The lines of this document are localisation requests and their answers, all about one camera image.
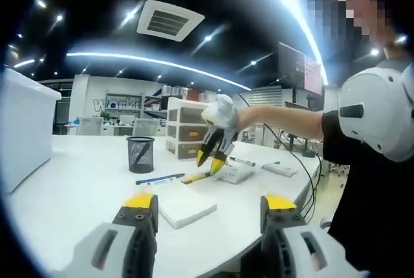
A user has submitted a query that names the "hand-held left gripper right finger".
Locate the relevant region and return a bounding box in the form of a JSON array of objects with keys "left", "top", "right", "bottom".
[{"left": 260, "top": 193, "right": 363, "bottom": 278}]

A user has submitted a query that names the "white chest-worn device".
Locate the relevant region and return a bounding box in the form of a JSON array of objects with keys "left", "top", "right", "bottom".
[{"left": 338, "top": 66, "right": 414, "bottom": 162}]

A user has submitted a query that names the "dark pen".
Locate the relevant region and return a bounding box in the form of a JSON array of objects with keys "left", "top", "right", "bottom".
[{"left": 133, "top": 142, "right": 152, "bottom": 166}]

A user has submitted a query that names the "white office chair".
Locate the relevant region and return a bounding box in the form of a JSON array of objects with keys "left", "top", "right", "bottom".
[
  {"left": 77, "top": 116, "right": 104, "bottom": 136},
  {"left": 132, "top": 118, "right": 160, "bottom": 136}
]

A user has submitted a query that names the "wall screen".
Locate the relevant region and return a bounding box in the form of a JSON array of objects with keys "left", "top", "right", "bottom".
[{"left": 278, "top": 41, "right": 324, "bottom": 95}]

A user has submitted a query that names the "white brown drawer organizer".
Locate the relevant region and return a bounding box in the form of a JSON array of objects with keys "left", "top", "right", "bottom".
[{"left": 166, "top": 96, "right": 227, "bottom": 162}]

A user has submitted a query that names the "black cable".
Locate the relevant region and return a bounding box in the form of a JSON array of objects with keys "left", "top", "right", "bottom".
[{"left": 237, "top": 94, "right": 324, "bottom": 224}]

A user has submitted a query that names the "yellow black pen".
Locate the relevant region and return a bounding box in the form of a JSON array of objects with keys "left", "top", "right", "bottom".
[{"left": 180, "top": 173, "right": 213, "bottom": 185}]

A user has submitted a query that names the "black marker pen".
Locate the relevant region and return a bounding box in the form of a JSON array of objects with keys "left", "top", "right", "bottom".
[{"left": 228, "top": 156, "right": 257, "bottom": 167}]

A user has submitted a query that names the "blue pen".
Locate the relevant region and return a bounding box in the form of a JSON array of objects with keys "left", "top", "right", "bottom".
[{"left": 135, "top": 173, "right": 186, "bottom": 186}]

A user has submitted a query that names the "thick white sticky note pad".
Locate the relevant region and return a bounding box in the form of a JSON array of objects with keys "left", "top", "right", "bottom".
[{"left": 158, "top": 190, "right": 218, "bottom": 230}]

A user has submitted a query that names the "white storage bin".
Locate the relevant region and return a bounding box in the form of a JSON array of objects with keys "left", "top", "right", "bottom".
[{"left": 0, "top": 66, "right": 62, "bottom": 195}]

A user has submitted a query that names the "long ceiling light strip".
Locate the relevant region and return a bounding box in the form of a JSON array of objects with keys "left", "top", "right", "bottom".
[
  {"left": 66, "top": 52, "right": 252, "bottom": 91},
  {"left": 258, "top": 0, "right": 329, "bottom": 85}
]

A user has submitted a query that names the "wall lettering sign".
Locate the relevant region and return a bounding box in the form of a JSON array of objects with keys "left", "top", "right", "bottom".
[{"left": 92, "top": 96, "right": 142, "bottom": 112}]

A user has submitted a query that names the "ceiling air vent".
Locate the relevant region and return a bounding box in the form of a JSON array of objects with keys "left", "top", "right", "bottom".
[{"left": 136, "top": 0, "right": 206, "bottom": 43}]

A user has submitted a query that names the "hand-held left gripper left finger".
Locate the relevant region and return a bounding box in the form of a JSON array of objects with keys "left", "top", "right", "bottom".
[{"left": 60, "top": 193, "right": 160, "bottom": 278}]

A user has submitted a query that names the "white desk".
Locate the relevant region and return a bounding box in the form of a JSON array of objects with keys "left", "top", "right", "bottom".
[{"left": 6, "top": 133, "right": 324, "bottom": 274}]

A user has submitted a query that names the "black mesh pen holder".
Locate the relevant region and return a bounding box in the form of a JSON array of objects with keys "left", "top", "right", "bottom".
[{"left": 125, "top": 135, "right": 156, "bottom": 174}]

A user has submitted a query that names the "white wall shelving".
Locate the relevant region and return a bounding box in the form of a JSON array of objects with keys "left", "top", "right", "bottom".
[{"left": 142, "top": 83, "right": 208, "bottom": 111}]

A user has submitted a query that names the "person in black sleeve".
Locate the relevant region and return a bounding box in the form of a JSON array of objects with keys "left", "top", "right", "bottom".
[{"left": 321, "top": 109, "right": 414, "bottom": 278}]

